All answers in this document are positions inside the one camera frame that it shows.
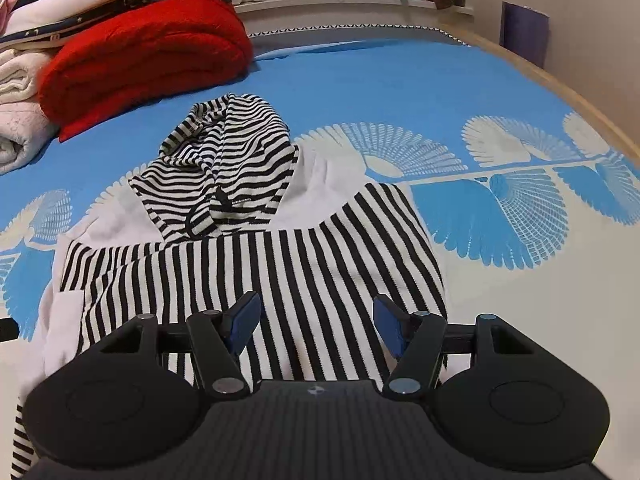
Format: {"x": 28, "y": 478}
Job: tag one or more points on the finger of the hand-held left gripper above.
{"x": 8, "y": 330}

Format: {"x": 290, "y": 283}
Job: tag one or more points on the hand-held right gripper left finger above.
{"x": 245, "y": 321}

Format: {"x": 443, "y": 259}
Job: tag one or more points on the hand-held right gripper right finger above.
{"x": 389, "y": 325}

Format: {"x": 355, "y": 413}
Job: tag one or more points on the black white striped hoodie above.
{"x": 300, "y": 260}

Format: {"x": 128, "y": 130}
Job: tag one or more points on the cream folded blanket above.
{"x": 17, "y": 110}

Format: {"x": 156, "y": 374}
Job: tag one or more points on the blue white patterned bed sheet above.
{"x": 400, "y": 95}

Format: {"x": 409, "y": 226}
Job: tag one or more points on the red knitted blanket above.
{"x": 145, "y": 55}

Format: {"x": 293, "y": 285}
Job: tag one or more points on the white window ledge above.
{"x": 325, "y": 12}

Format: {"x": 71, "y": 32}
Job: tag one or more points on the pink cloth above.
{"x": 7, "y": 2}

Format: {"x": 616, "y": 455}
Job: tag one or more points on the wooden bed frame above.
{"x": 550, "y": 82}

